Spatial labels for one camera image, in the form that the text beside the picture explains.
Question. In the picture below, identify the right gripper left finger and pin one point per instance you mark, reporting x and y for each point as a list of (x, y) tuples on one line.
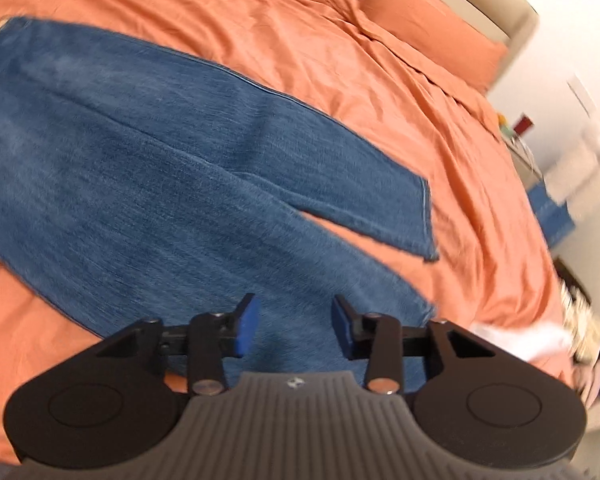
[(205, 341)]

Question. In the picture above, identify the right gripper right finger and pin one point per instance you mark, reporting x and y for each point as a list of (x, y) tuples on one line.
[(383, 342)]

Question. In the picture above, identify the blue denim jeans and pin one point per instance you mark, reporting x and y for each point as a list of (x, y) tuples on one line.
[(141, 182)]

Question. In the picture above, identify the orange bed sheet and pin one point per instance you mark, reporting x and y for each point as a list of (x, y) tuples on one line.
[(494, 266)]

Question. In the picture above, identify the blue storage box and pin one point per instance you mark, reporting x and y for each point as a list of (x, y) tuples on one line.
[(554, 220)]

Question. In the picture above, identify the white bedside furniture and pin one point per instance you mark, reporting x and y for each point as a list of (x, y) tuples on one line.
[(574, 180)]

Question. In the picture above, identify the orange pillow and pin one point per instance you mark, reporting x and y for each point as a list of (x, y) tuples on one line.
[(434, 29)]

